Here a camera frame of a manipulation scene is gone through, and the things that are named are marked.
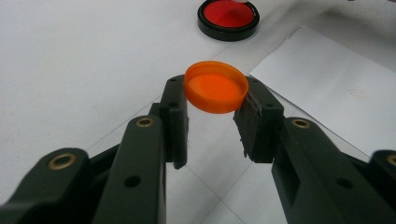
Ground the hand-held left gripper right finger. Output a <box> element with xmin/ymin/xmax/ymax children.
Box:
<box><xmin>233</xmin><ymin>76</ymin><xmax>396</xmax><ymax>224</ymax></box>

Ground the orange stamp cap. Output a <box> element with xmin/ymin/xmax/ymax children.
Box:
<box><xmin>183</xmin><ymin>60</ymin><xmax>250</xmax><ymax>115</ymax></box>

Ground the red ink pad black case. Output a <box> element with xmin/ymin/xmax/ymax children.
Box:
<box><xmin>196</xmin><ymin>0</ymin><xmax>261</xmax><ymax>42</ymax></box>

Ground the white table cover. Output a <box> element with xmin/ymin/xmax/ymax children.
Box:
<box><xmin>0</xmin><ymin>0</ymin><xmax>396</xmax><ymax>224</ymax></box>

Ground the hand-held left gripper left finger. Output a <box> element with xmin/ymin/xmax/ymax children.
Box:
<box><xmin>92</xmin><ymin>74</ymin><xmax>190</xmax><ymax>224</ymax></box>

